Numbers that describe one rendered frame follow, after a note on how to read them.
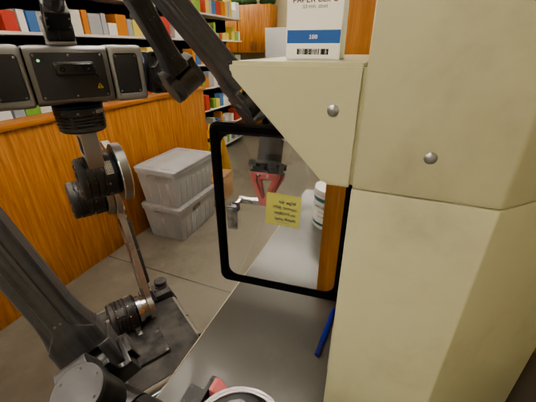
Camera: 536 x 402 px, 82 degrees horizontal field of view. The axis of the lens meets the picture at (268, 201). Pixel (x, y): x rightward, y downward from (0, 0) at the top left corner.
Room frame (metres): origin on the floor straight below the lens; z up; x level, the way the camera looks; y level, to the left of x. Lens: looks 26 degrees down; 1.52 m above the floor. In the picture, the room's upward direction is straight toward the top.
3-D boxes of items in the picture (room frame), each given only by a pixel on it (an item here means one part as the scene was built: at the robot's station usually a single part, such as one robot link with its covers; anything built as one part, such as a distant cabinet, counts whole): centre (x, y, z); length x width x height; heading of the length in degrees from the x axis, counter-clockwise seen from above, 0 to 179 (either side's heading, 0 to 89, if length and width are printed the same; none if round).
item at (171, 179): (2.56, 0.80, 0.49); 0.60 x 0.42 x 0.33; 158
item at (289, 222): (0.58, -0.03, 1.19); 0.30 x 0.01 x 0.40; 73
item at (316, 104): (0.41, -0.08, 1.46); 0.32 x 0.12 x 0.10; 158
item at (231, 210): (0.60, 0.08, 1.18); 0.02 x 0.02 x 0.06; 73
